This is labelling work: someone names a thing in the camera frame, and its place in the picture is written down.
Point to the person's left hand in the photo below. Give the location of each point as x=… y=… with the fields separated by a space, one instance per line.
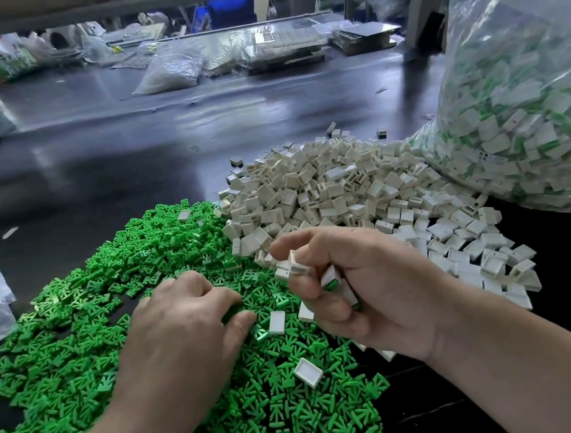
x=183 y=353

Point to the person's right hand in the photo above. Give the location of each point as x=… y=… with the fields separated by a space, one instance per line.
x=391 y=283

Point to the green and white assembled part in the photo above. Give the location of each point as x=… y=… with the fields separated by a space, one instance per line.
x=331 y=277

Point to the small white plastic part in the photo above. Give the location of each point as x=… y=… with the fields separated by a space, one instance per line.
x=298 y=266

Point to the pile of white plastic caps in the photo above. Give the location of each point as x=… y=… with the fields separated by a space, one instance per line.
x=368 y=183

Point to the pile of green plastic clips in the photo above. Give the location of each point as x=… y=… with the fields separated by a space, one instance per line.
x=46 y=355

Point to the clear plastic bag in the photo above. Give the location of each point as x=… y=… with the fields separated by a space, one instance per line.
x=527 y=116

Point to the person's right forearm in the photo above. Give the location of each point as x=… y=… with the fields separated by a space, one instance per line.
x=551 y=376

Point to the small clear bag of parts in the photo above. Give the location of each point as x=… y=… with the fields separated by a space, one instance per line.
x=169 y=71

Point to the dark flat tray stack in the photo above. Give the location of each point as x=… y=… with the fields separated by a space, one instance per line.
x=366 y=36

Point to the blue crate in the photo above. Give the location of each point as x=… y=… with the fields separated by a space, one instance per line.
x=224 y=13

